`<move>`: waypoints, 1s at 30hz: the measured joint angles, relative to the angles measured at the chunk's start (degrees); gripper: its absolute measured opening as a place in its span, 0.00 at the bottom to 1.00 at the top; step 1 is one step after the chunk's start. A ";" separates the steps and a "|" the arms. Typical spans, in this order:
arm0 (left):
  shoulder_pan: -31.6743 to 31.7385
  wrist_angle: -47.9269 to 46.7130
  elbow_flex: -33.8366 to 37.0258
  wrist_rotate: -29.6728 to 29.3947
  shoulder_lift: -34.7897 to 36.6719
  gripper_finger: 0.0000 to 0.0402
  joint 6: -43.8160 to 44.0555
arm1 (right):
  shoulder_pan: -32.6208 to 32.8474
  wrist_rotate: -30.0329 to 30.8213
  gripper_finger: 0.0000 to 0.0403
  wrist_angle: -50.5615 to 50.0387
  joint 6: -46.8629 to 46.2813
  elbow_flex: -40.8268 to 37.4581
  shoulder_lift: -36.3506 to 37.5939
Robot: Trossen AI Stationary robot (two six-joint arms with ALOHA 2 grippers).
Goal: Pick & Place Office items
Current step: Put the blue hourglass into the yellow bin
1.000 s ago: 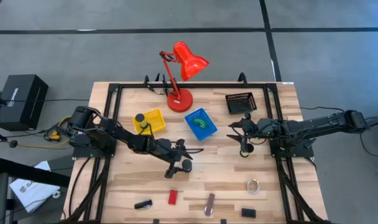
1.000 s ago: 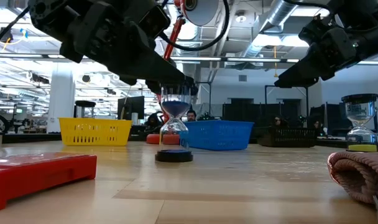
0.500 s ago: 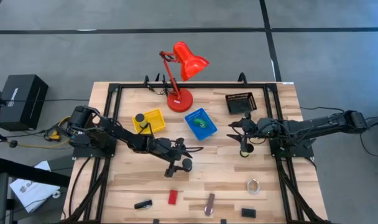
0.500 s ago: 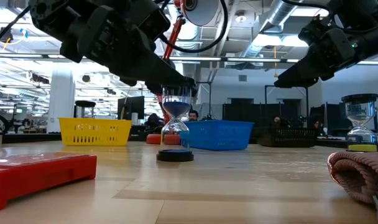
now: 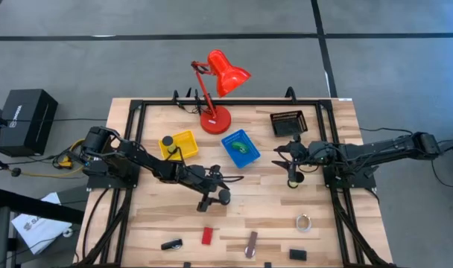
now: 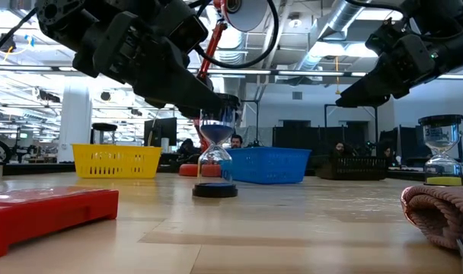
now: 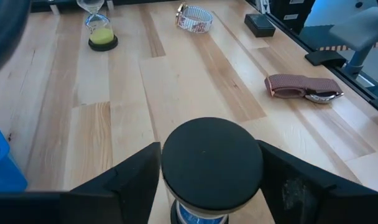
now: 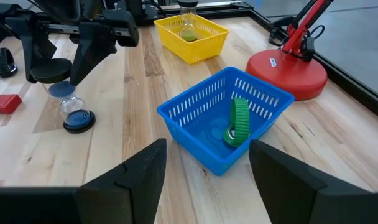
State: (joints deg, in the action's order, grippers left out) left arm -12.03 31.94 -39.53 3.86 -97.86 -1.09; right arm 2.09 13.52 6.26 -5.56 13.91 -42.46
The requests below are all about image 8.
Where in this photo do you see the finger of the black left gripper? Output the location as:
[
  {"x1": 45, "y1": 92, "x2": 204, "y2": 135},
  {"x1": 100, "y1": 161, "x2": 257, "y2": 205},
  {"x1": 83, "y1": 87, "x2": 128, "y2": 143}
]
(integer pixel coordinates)
[
  {"x1": 69, "y1": 22, "x2": 118, "y2": 86},
  {"x1": 19, "y1": 29, "x2": 58, "y2": 83}
]

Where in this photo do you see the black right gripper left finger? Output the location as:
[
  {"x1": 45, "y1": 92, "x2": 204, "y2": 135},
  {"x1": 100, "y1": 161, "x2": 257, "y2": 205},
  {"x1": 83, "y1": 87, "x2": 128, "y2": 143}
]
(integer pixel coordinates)
[{"x1": 76, "y1": 138, "x2": 167, "y2": 224}]

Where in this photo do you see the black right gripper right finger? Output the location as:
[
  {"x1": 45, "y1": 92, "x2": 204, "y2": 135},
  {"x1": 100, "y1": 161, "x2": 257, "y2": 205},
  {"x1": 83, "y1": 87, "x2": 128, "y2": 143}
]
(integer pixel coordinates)
[{"x1": 249, "y1": 139, "x2": 369, "y2": 224}]

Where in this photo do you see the green sand hourglass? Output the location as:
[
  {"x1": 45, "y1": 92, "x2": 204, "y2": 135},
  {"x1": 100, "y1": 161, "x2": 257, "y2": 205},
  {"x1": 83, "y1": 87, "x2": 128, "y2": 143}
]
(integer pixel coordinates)
[{"x1": 177, "y1": 0, "x2": 200, "y2": 43}]

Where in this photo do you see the red plastic box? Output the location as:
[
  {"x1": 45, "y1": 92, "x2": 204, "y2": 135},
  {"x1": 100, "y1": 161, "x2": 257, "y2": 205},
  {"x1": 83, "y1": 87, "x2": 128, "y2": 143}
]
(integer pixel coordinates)
[{"x1": 0, "y1": 94, "x2": 23, "y2": 115}]

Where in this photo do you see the blue sand hourglass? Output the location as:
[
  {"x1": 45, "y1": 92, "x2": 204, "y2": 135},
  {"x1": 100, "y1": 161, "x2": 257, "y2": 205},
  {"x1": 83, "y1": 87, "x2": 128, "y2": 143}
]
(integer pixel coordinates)
[{"x1": 30, "y1": 58, "x2": 96, "y2": 134}]

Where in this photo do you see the green ribbed watch band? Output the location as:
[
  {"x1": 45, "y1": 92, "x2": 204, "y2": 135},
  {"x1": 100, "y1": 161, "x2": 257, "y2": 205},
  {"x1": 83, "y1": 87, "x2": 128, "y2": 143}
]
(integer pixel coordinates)
[{"x1": 223, "y1": 97, "x2": 251, "y2": 148}]

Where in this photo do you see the black ribbed watch band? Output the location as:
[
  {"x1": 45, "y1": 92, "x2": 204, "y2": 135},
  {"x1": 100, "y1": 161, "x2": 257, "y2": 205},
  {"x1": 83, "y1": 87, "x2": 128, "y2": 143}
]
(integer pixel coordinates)
[{"x1": 0, "y1": 47, "x2": 19, "y2": 78}]

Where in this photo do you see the yellow plastic basket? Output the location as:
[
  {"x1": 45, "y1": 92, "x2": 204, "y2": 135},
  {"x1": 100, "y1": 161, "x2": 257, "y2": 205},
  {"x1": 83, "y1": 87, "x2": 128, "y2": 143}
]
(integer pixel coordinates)
[{"x1": 154, "y1": 12, "x2": 230, "y2": 65}]

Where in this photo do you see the blue plastic basket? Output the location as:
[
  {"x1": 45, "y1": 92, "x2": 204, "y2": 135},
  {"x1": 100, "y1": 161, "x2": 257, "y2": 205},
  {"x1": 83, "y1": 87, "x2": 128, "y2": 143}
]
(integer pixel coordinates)
[{"x1": 157, "y1": 66, "x2": 296, "y2": 177}]

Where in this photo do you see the red desk lamp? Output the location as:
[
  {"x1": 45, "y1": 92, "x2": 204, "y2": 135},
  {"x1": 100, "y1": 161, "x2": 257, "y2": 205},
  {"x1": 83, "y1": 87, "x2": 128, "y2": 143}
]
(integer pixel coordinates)
[{"x1": 245, "y1": 0, "x2": 334, "y2": 101}]

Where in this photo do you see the black aluminium table frame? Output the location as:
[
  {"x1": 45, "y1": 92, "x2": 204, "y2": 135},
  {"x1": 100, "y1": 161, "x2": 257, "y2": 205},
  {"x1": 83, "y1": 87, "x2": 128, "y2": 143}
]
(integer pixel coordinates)
[{"x1": 136, "y1": 0, "x2": 378, "y2": 124}]

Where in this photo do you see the black lamp cable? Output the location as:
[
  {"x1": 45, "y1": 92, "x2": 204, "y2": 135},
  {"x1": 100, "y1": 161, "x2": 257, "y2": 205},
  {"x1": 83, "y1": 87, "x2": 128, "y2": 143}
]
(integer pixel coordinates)
[{"x1": 268, "y1": 15, "x2": 326, "y2": 62}]

